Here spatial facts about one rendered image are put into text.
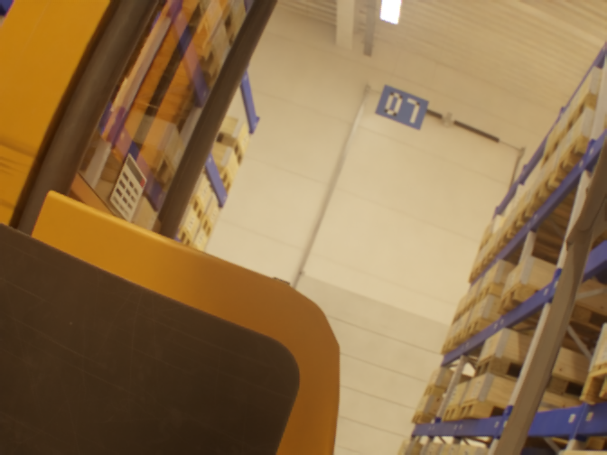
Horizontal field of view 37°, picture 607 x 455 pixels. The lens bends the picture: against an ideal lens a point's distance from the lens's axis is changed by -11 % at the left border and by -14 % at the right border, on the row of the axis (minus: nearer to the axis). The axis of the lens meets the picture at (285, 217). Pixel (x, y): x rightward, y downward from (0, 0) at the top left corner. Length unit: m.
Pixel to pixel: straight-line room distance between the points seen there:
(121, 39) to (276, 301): 0.36
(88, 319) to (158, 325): 0.07
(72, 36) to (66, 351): 0.37
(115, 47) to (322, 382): 0.44
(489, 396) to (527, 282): 0.87
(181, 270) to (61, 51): 0.31
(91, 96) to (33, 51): 0.11
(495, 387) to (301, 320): 5.85
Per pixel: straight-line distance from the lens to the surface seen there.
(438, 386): 10.56
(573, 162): 6.56
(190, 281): 0.96
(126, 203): 1.42
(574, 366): 6.91
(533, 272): 6.93
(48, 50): 1.12
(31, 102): 1.10
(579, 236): 1.34
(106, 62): 1.10
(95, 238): 0.99
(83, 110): 1.09
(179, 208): 1.71
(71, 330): 0.98
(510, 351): 6.80
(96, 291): 0.98
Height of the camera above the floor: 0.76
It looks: 11 degrees up
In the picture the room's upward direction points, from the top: 21 degrees clockwise
